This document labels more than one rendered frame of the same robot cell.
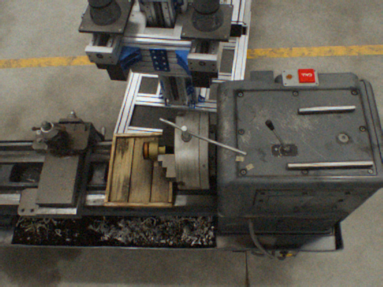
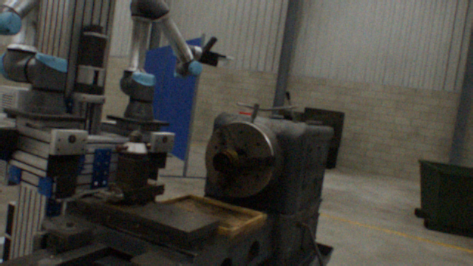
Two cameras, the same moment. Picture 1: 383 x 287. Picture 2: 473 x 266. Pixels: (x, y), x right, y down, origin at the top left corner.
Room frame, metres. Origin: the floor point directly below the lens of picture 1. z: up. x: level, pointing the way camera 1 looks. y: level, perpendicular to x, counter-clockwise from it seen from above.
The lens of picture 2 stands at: (0.21, 1.64, 1.30)
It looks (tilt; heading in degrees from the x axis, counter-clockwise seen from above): 3 degrees down; 286
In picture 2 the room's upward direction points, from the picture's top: 8 degrees clockwise
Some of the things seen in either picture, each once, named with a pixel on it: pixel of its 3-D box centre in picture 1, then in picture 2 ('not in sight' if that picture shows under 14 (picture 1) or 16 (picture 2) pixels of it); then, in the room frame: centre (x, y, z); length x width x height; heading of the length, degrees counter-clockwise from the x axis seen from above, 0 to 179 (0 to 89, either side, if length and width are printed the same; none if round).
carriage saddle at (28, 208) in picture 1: (57, 167); (133, 236); (0.76, 0.65, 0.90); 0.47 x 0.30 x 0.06; 170
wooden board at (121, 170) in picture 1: (141, 169); (206, 214); (0.69, 0.25, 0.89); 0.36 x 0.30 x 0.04; 170
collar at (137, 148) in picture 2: (48, 128); (134, 147); (0.83, 0.59, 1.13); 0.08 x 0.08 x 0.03
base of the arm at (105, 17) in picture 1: (102, 5); (46, 100); (1.41, 0.31, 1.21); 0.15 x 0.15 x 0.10
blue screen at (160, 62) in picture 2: not in sight; (160, 100); (4.13, -5.88, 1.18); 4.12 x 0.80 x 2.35; 133
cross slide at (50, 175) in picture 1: (63, 160); (142, 213); (0.77, 0.60, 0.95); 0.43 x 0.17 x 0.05; 170
